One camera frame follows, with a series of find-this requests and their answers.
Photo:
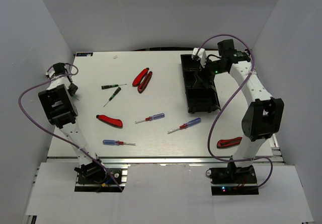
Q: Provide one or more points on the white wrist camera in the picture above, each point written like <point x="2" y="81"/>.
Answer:
<point x="199" y="54"/>
<point x="50" y="74"/>

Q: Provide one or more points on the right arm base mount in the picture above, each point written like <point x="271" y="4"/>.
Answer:
<point x="231" y="180"/>

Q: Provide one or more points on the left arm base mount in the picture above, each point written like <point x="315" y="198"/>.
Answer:
<point x="102" y="183"/>

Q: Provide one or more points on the green black precision screwdriver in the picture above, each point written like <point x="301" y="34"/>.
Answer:
<point x="111" y="86"/>

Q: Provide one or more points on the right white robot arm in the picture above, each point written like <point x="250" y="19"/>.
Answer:
<point x="263" y="116"/>

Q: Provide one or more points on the red black cutter right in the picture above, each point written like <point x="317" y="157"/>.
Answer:
<point x="226" y="143"/>

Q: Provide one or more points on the blue label sticker left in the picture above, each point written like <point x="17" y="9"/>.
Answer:
<point x="84" y="54"/>

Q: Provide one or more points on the red box cutter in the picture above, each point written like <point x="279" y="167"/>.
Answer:
<point x="110" y="121"/>

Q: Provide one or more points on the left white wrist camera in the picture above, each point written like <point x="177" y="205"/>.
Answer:
<point x="50" y="74"/>

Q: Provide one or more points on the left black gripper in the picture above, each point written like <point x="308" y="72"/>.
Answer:
<point x="73" y="89"/>

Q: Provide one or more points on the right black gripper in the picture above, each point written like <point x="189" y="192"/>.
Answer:
<point x="199" y="75"/>

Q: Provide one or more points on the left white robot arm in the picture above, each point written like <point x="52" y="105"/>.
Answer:
<point x="61" y="112"/>

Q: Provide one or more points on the blue handled screwdriver bottom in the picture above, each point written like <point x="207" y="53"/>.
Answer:
<point x="116" y="142"/>

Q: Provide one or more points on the blue handled screwdriver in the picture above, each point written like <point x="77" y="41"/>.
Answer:
<point x="186" y="125"/>
<point x="116" y="142"/>
<point x="151" y="118"/>

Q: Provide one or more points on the black three-compartment tray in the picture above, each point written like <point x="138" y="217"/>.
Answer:
<point x="199" y="97"/>

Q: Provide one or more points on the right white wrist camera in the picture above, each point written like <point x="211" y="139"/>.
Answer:
<point x="199" y="54"/>

